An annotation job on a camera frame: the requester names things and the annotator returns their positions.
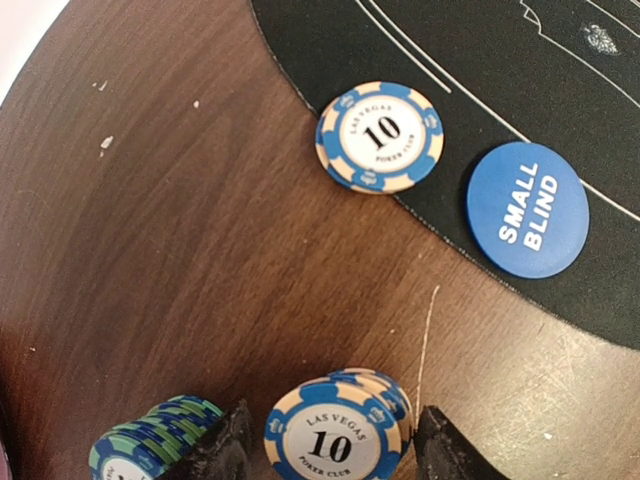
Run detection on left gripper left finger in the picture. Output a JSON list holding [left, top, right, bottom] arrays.
[[159, 399, 253, 480]]

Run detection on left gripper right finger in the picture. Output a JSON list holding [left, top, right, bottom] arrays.
[[414, 406, 508, 480]]

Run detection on blue white chip stack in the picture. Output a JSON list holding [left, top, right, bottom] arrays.
[[264, 368, 414, 479]]

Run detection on blue small blind button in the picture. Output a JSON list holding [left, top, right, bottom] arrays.
[[466, 142, 590, 279]]

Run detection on blue white chips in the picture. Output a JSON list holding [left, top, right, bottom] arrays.
[[315, 81, 445, 195]]

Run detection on green white chip stack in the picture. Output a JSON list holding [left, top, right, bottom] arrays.
[[88, 395, 224, 480]]

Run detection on round black poker mat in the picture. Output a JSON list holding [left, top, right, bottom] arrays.
[[253, 1, 639, 349]]

